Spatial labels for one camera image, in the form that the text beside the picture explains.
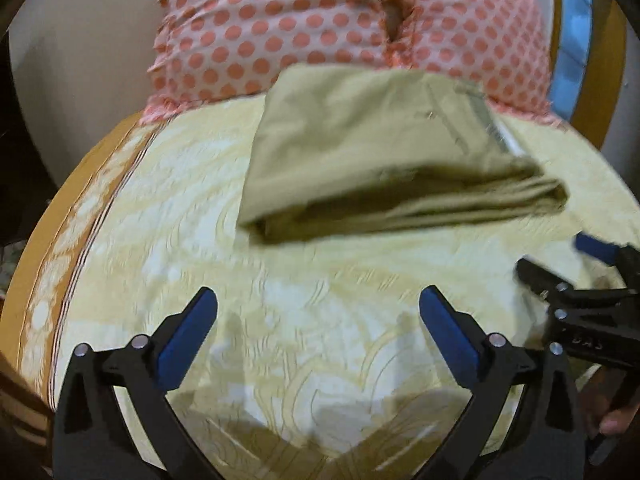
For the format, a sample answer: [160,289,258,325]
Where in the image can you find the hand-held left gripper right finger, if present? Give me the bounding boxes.
[419,285,587,480]

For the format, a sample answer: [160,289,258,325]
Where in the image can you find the olive green pants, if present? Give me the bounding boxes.
[236,64,570,247]

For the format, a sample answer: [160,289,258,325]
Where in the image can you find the wooden window frame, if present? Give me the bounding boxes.
[517,0,636,151]

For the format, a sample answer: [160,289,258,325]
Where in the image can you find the person's right hand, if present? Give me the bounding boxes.
[575,364,636,437]

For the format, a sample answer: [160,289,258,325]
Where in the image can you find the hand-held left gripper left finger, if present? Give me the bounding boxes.
[52,286,219,480]

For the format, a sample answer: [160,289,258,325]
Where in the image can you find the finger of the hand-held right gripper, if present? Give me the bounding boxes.
[515,257,596,316]
[573,232,640,281]

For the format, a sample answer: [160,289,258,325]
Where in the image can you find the orange polka dot pillow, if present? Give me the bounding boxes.
[140,0,401,125]
[382,0,563,126]

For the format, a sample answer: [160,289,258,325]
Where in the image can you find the yellow patterned bed sheet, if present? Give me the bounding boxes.
[17,97,640,466]

